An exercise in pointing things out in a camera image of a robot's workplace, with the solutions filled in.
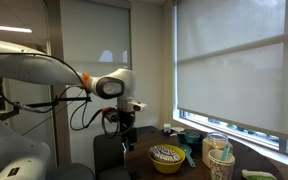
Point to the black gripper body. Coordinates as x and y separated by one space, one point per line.
127 121

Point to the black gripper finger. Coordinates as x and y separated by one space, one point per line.
132 138
125 145

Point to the patterned paper plate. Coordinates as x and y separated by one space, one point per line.
164 154

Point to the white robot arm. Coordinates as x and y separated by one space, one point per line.
22 158

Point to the yellow bowl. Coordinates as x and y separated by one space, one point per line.
167 168

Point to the dark blue bowl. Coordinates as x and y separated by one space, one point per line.
196 147

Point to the dark grey chair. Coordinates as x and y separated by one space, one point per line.
108 161

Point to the small white teal box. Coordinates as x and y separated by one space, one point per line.
166 129

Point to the small white dish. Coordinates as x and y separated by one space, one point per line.
177 129

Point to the teal measuring spoon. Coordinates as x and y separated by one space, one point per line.
187 150

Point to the teal measuring cup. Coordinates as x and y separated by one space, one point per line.
187 137

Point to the glass jar with powder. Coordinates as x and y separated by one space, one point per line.
214 140

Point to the patterned paper cup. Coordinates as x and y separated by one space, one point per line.
221 170

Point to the teal spoon in cup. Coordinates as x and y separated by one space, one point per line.
225 152

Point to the green white packet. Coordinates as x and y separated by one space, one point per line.
257 175

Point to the white roller blind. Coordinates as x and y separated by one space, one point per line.
232 62

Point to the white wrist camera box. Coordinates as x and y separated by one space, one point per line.
136 106

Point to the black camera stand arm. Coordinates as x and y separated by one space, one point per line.
35 107

